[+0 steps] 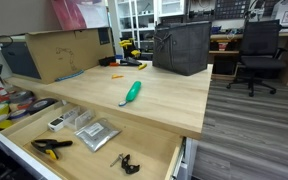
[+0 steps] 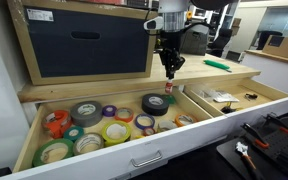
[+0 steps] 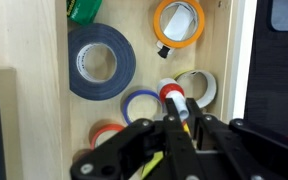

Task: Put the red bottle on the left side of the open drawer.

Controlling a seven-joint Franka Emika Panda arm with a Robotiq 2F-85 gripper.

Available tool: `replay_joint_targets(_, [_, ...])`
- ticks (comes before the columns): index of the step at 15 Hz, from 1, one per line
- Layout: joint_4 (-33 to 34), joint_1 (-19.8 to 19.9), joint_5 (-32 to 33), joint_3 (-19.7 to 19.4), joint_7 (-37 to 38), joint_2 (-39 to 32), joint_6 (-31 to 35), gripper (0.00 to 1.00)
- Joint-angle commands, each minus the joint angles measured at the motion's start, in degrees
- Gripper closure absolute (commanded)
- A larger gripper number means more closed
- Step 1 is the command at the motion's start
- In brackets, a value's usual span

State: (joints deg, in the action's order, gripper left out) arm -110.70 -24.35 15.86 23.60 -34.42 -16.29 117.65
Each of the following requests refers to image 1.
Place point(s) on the clear plastic box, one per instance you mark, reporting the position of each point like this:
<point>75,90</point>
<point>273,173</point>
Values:
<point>79,120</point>

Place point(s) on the large grey duct tape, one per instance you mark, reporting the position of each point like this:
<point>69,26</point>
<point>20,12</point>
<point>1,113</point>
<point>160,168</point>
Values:
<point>20,96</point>

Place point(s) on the small purple tape roll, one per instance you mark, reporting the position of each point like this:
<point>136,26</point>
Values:
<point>31,99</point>

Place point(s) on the blue strip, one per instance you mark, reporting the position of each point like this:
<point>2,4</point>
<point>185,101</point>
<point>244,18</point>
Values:
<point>69,76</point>

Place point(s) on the blue thin tape roll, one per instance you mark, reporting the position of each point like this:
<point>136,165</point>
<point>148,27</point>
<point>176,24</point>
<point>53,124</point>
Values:
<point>19,114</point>

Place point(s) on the white digital timer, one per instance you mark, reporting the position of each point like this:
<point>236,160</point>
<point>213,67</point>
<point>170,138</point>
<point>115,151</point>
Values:
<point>55,124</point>

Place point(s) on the yellow black clamps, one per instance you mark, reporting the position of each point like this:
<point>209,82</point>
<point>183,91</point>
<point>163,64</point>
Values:
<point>125,42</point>

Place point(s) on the red board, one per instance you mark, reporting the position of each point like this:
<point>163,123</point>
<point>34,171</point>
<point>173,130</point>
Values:
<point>67,8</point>

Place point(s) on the black box shaped tool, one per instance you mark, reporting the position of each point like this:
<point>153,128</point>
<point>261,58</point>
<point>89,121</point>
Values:
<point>106,61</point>

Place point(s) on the white shelving unit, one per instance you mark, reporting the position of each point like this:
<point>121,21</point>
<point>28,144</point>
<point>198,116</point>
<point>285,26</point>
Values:
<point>134,16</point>

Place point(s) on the silver foil bag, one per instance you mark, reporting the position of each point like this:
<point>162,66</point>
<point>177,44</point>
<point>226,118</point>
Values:
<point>97,133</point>

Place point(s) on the wooden tool drawer white front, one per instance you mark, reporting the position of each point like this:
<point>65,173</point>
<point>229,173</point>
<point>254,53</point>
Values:
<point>144,146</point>

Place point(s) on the black clamp mount with screw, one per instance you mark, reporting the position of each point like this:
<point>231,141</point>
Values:
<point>129,165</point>

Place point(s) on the wooden tape drawer white front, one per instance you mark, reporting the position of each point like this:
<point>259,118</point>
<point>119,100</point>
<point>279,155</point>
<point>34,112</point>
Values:
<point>34,117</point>

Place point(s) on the black mesh office chair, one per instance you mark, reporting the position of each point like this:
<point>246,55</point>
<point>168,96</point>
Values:
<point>260,43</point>

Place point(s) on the dark wall tool panel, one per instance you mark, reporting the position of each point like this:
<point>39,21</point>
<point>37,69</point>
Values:
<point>230,8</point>

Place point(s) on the black fabric tote bag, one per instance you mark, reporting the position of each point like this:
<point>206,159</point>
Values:
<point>184,46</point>

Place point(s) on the cardboard box with dark panel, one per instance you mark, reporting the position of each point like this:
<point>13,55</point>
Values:
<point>50,56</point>

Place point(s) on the small red white box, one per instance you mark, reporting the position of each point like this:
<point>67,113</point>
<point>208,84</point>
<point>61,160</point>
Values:
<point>222,45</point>

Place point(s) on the small yellow clip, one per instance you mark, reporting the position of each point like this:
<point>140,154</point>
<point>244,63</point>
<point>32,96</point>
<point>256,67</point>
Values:
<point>142,66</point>

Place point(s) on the red thin tape roll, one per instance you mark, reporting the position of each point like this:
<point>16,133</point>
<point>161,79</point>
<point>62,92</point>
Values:
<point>24,105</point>

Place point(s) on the large black tape roll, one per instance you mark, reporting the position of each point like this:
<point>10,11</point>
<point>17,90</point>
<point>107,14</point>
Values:
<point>40,105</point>

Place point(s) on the black tool orange grip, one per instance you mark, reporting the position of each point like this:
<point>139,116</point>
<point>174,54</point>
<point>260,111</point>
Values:
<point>129,61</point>

